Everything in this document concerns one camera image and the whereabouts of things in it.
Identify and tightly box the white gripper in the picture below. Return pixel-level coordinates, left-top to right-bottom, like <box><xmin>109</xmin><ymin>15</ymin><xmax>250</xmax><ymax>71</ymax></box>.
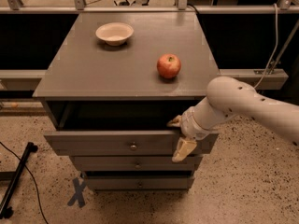
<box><xmin>166</xmin><ymin>98</ymin><xmax>235</xmax><ymax>162</ymax></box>

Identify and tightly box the grey top drawer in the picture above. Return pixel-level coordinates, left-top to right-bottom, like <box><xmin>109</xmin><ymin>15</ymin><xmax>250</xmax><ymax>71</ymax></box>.
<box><xmin>42</xmin><ymin>100</ymin><xmax>219</xmax><ymax>157</ymax></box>

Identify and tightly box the grey drawer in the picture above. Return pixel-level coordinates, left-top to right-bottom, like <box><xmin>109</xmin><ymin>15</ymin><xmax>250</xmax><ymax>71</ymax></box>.
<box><xmin>70</xmin><ymin>156</ymin><xmax>202</xmax><ymax>171</ymax></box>
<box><xmin>42</xmin><ymin>100</ymin><xmax>219</xmax><ymax>157</ymax></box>
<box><xmin>85</xmin><ymin>176</ymin><xmax>194</xmax><ymax>190</ymax></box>

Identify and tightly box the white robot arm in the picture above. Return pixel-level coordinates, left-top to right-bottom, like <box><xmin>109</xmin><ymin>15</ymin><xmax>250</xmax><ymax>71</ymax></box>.
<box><xmin>167</xmin><ymin>77</ymin><xmax>299</xmax><ymax>162</ymax></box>

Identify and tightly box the grey drawer cabinet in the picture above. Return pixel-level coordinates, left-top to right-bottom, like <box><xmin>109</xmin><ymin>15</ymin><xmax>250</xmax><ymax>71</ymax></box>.
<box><xmin>34</xmin><ymin>12</ymin><xmax>219</xmax><ymax>181</ymax></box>

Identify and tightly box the grey bottom drawer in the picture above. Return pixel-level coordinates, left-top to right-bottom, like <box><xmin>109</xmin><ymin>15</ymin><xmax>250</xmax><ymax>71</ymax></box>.
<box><xmin>85</xmin><ymin>176</ymin><xmax>194</xmax><ymax>190</ymax></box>

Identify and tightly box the grey middle drawer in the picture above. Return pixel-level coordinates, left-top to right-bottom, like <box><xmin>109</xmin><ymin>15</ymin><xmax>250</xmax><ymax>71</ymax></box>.
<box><xmin>70</xmin><ymin>156</ymin><xmax>202</xmax><ymax>171</ymax></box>

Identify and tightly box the red apple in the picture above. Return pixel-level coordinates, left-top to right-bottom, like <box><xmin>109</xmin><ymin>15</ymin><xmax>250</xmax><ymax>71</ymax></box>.
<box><xmin>157</xmin><ymin>53</ymin><xmax>181</xmax><ymax>79</ymax></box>

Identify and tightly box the blue tape cross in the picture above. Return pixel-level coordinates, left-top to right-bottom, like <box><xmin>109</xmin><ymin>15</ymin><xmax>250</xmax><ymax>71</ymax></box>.
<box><xmin>67</xmin><ymin>178</ymin><xmax>86</xmax><ymax>208</ymax></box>

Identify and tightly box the white paper bowl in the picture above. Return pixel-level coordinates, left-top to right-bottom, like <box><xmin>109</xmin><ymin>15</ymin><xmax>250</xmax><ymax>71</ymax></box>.
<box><xmin>95</xmin><ymin>22</ymin><xmax>134</xmax><ymax>46</ymax></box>

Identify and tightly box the black stand leg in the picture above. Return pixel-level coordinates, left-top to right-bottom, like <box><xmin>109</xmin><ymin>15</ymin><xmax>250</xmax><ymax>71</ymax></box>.
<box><xmin>0</xmin><ymin>142</ymin><xmax>38</xmax><ymax>218</ymax></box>

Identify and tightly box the metal railing frame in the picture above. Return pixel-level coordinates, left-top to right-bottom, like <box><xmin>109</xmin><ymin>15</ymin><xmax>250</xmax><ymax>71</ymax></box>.
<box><xmin>0</xmin><ymin>0</ymin><xmax>299</xmax><ymax>91</ymax></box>

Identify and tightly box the white cable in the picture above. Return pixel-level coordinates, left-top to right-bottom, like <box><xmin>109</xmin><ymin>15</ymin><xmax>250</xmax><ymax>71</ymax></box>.
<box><xmin>253</xmin><ymin>3</ymin><xmax>279</xmax><ymax>90</ymax></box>

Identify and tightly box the black floor cable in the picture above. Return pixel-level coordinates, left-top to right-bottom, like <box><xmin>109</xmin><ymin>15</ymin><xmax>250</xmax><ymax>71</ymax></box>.
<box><xmin>0</xmin><ymin>141</ymin><xmax>50</xmax><ymax>224</ymax></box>

